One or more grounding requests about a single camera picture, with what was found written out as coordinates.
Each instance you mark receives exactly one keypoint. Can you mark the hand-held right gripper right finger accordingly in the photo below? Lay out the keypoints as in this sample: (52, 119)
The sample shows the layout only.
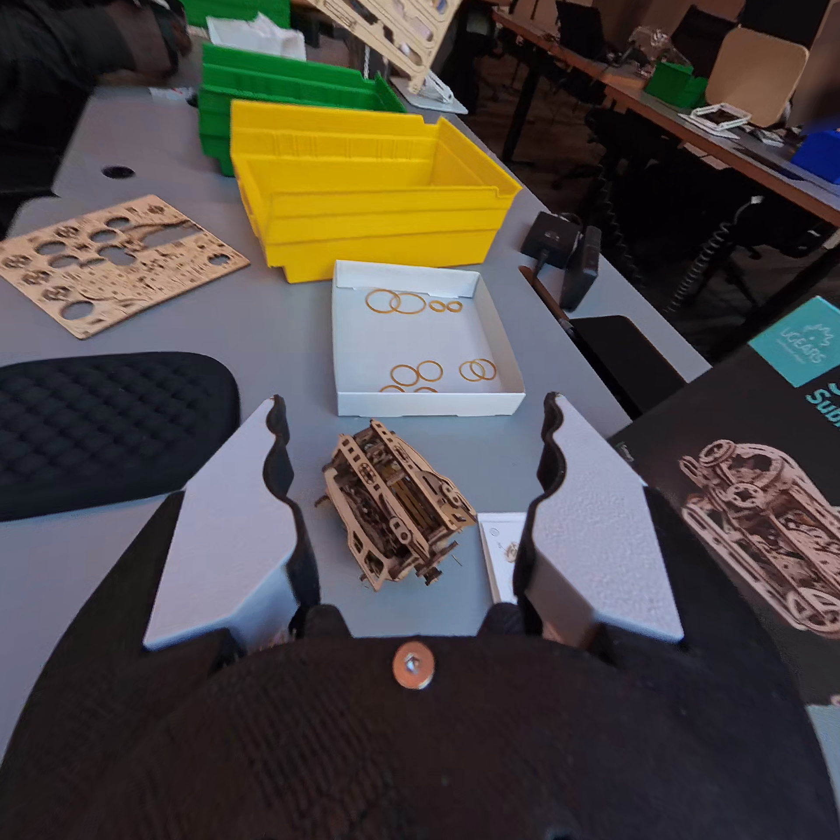
(590, 558)

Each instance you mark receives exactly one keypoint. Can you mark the white cardboard tray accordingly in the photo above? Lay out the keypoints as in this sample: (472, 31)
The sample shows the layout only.
(420, 338)

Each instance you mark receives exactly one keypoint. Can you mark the white crumpled paper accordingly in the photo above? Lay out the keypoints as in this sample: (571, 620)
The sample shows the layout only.
(256, 39)

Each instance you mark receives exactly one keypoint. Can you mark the black quilted wrist rest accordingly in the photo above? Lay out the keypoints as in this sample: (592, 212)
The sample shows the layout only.
(105, 433)

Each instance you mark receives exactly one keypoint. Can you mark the green plastic bin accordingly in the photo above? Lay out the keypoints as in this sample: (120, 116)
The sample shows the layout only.
(236, 12)
(295, 82)
(213, 134)
(218, 164)

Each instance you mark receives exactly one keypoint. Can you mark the yellow plastic bin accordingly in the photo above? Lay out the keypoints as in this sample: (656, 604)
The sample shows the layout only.
(380, 226)
(341, 141)
(380, 261)

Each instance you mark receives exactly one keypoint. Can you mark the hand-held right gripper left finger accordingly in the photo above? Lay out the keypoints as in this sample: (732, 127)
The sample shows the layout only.
(229, 558)

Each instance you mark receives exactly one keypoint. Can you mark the brown wooden rod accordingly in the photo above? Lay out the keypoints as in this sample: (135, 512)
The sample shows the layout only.
(541, 292)

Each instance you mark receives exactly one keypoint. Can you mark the black rectangular power block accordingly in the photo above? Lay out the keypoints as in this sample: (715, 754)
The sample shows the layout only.
(581, 275)

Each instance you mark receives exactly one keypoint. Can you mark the background wooden table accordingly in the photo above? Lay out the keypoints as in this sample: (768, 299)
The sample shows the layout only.
(564, 46)
(741, 154)

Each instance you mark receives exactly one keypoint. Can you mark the beige rounded panel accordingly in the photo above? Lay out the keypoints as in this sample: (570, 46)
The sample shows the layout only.
(754, 75)

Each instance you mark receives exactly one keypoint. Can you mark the plywood sheet with round holes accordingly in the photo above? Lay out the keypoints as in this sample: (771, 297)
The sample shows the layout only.
(131, 295)

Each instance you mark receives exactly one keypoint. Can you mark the black desk grommet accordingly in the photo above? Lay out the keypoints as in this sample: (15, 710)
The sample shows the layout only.
(119, 172)

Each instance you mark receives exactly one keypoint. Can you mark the black model kit box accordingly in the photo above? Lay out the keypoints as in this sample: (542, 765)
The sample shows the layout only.
(722, 459)

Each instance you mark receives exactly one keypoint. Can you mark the small green background bin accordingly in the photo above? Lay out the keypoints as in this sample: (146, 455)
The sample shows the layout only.
(676, 85)

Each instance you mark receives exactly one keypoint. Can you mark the blue plastic bin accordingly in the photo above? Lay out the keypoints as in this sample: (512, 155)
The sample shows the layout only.
(820, 157)

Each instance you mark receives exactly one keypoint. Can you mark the white frame stand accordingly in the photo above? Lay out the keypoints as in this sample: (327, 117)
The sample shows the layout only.
(715, 119)

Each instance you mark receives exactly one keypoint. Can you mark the white instruction booklet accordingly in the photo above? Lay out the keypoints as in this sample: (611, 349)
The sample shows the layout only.
(499, 558)

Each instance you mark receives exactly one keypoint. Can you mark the group of tan rubber bands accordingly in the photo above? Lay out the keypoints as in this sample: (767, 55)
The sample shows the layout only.
(396, 302)

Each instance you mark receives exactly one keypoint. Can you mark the partly built wooden model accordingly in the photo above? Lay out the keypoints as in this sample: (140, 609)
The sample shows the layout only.
(394, 505)

